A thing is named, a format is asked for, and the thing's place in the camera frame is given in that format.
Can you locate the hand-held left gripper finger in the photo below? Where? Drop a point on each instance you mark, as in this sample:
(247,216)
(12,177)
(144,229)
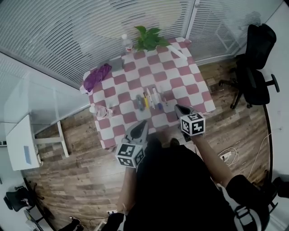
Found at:
(144,135)
(133,133)

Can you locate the person's black clothed body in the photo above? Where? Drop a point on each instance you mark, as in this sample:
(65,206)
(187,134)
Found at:
(176,191)

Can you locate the person's right forearm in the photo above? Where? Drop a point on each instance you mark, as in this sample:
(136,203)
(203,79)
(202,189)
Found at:
(212,160)

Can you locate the cream white pen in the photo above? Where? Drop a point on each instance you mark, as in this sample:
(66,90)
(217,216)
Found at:
(150,98)

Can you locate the clear plastic pen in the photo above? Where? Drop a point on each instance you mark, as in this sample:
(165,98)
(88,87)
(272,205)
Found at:
(164,97)

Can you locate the grey pad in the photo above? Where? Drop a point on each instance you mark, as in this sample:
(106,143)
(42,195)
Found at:
(117,65)

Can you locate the white paper strip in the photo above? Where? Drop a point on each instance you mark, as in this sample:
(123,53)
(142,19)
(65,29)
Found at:
(179,53)

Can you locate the purple cloth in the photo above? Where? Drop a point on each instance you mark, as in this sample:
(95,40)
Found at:
(97,76)

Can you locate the small black office chair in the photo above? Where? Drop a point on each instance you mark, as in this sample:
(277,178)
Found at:
(17,199)

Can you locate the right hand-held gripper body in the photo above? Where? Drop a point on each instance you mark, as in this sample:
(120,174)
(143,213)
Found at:
(194,126)

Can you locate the blue paper sheet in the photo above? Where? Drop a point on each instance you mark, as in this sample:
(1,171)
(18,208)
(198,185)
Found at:
(27,154)

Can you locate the pink white checkered table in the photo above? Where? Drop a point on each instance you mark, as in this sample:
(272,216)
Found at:
(162,74)

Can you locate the white floor power strip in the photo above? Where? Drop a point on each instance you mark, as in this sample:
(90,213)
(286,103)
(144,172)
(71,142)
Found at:
(112,212)

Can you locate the green potted plant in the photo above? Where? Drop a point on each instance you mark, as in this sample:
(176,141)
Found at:
(149,39)

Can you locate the white marker with blue cap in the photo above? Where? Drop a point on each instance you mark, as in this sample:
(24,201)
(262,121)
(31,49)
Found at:
(157,98)

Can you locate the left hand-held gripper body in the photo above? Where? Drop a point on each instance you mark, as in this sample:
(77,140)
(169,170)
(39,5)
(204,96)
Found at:
(128,155)

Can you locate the person's left forearm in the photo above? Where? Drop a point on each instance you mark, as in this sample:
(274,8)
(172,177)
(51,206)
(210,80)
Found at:
(127,191)

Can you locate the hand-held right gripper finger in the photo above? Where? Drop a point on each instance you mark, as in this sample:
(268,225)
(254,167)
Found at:
(189,110)
(178,115)

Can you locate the clear water bottle red label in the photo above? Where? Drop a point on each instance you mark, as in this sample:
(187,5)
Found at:
(101,111)
(127,44)

